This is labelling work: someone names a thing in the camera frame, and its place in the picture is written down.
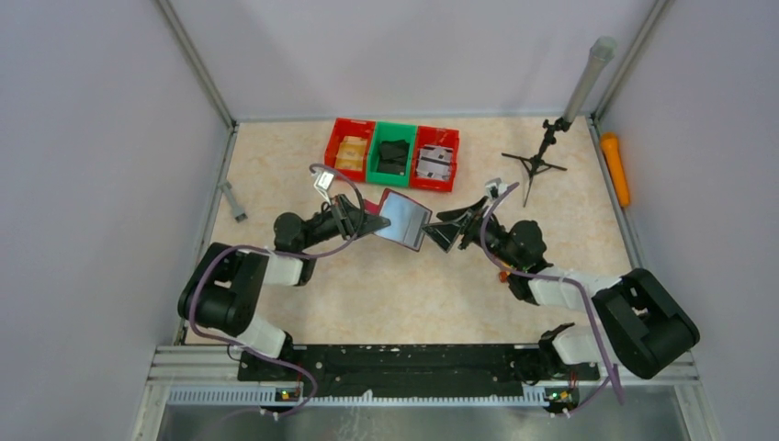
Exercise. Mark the black item in bin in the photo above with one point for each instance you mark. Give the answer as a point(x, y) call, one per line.
point(392, 157)

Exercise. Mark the wooden piece in bin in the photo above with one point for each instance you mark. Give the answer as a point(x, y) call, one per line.
point(351, 153)

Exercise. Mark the red bin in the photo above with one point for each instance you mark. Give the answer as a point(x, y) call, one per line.
point(436, 136)
point(349, 127)

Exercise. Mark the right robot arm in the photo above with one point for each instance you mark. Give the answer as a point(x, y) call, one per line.
point(632, 319)

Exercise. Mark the silver credit card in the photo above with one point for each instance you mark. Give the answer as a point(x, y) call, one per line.
point(403, 218)

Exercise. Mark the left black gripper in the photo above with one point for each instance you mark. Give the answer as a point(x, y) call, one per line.
point(348, 227)

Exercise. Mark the right red bin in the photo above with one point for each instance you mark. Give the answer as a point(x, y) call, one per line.
point(436, 136)

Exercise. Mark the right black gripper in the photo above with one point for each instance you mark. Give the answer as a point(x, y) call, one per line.
point(445, 233)

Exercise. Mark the grey tube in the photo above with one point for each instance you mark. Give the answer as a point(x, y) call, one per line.
point(600, 54)

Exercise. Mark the left red bin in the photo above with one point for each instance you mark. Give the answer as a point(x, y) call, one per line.
point(349, 127)

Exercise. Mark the green bin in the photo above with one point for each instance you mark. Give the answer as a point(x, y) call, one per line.
point(390, 131)

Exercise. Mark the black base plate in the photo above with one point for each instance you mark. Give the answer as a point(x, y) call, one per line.
point(415, 371)

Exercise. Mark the red card holder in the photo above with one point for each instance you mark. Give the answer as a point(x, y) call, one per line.
point(403, 218)

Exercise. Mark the black tripod stand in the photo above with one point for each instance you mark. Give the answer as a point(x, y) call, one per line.
point(536, 164)

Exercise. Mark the white cards in bin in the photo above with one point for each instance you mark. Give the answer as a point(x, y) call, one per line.
point(435, 162)

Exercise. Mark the grey small tool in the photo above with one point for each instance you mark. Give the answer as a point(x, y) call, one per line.
point(238, 212)

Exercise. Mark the grey cable duct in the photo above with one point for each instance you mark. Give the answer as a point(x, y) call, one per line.
point(284, 397)

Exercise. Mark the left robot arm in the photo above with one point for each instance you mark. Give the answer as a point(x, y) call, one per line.
point(225, 287)

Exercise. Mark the orange cylinder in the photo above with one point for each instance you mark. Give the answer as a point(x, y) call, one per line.
point(610, 148)

